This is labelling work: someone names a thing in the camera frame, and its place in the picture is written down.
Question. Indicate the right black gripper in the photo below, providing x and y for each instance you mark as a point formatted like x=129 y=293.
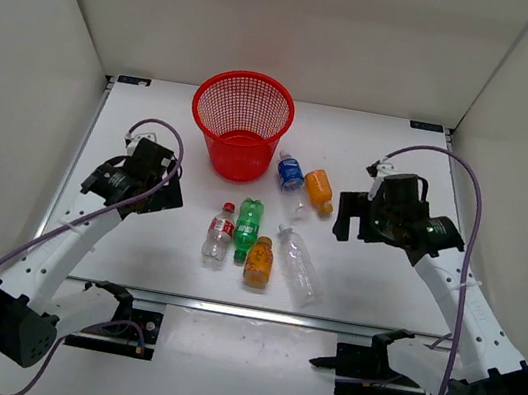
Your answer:
x=359 y=205

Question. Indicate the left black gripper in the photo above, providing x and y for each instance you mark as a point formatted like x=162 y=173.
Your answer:
x=168 y=197

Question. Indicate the red label clear bottle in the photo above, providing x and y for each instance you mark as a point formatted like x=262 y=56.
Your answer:
x=219 y=236

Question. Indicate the green plastic bottle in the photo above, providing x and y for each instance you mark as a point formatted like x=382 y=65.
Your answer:
x=247 y=226

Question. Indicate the clear bottle white cap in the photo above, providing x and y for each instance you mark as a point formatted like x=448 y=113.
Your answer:
x=300 y=274

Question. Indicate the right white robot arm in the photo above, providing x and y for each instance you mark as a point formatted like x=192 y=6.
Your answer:
x=486 y=363

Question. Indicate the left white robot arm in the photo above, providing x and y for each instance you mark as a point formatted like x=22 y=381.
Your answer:
x=31 y=316

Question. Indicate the red mesh plastic bin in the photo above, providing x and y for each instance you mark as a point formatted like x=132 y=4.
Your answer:
x=242 y=116

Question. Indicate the blue label clear bottle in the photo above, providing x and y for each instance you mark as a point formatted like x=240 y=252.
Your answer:
x=292 y=187

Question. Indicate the right blue corner label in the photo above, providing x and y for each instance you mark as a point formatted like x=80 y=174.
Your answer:
x=425 y=126

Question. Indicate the blue corner label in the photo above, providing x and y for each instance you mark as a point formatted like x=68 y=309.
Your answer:
x=425 y=126
x=132 y=80

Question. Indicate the orange bottle patterned label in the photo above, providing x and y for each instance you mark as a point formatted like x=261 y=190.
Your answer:
x=258 y=264

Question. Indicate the left blue corner label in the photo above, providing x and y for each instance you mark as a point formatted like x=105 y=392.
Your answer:
x=132 y=80

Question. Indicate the aluminium table edge rail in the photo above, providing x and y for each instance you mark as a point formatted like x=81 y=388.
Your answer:
x=256 y=313

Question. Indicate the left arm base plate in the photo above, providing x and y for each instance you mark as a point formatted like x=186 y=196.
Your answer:
x=134 y=328

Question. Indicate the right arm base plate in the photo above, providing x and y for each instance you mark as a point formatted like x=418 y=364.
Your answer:
x=364 y=370

